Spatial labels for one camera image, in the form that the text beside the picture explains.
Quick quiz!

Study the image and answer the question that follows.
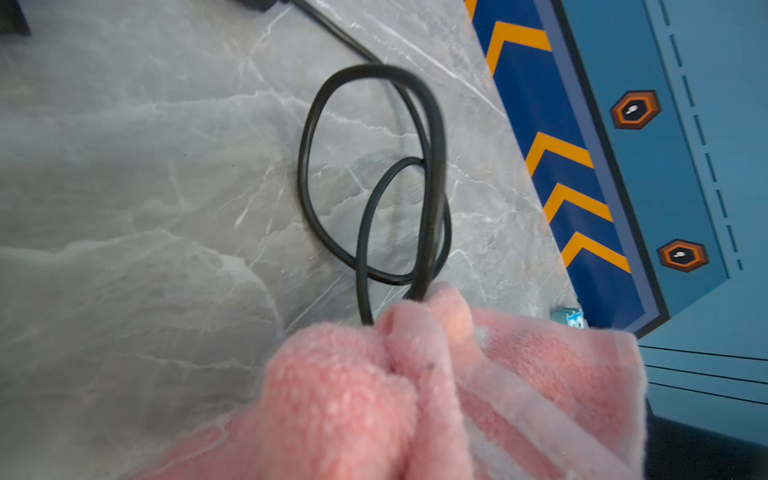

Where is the pink towel cloth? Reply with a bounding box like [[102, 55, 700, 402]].
[[140, 283, 647, 479]]

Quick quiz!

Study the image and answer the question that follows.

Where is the black coffee machine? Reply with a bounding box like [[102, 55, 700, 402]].
[[644, 406, 767, 480]]

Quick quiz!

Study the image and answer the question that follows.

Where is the blue owl toy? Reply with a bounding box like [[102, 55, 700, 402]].
[[551, 308, 589, 329]]

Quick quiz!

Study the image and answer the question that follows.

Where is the black machine power cable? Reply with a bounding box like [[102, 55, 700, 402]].
[[239, 0, 454, 328]]

